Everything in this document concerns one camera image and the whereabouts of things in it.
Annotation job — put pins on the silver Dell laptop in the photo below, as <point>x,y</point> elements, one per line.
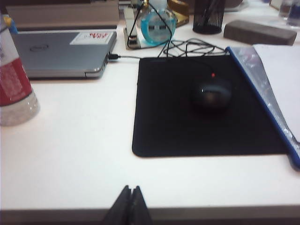
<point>58,56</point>

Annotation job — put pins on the blue plastic snack bag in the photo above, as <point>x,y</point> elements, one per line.
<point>12,25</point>

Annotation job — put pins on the clear red-label water bottle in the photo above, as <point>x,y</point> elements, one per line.
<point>11,82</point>

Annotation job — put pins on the black mouse pad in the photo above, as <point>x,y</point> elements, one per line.
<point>164,117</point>

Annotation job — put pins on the beige rectangular desk device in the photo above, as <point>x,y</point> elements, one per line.
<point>129,18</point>

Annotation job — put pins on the blue plastic bottle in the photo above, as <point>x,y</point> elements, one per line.
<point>295,14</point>

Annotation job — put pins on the gold foil package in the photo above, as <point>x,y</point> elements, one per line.
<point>180,14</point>

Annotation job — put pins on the blue hand sanitizer pump bottle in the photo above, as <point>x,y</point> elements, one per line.
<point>150,37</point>

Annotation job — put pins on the clear blue-edged document folder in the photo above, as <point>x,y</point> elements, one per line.
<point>264,93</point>

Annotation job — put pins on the black computer mouse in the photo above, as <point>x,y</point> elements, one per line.
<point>211,96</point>

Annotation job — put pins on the black mesh pen holder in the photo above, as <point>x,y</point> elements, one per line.
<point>208,25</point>

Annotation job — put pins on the brown desk partition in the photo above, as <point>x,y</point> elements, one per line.
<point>58,2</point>

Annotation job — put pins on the white paper sheet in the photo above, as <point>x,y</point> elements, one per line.
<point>283,77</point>

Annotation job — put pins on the brown rectangular case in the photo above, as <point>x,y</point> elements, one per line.
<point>257,34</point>

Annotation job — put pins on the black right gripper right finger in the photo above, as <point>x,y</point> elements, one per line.
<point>139,211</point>

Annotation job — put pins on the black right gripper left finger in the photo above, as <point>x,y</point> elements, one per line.
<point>119,211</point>

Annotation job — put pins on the clear drinking glass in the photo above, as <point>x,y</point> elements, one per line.
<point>283,9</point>

